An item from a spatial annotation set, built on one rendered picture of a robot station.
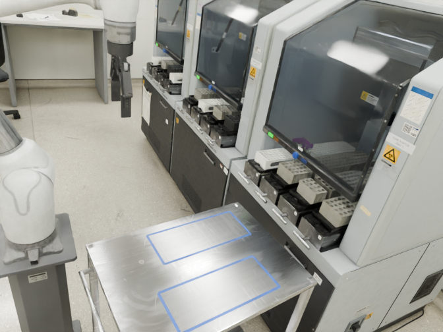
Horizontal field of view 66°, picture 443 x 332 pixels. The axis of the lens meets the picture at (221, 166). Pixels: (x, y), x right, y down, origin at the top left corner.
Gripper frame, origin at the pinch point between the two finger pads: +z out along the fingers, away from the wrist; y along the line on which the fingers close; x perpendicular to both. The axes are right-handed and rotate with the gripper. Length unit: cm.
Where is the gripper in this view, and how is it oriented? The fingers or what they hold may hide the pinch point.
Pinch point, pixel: (120, 105)
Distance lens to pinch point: 117.4
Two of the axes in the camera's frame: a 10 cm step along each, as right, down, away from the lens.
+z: -1.4, 8.5, 5.0
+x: 8.8, -1.2, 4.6
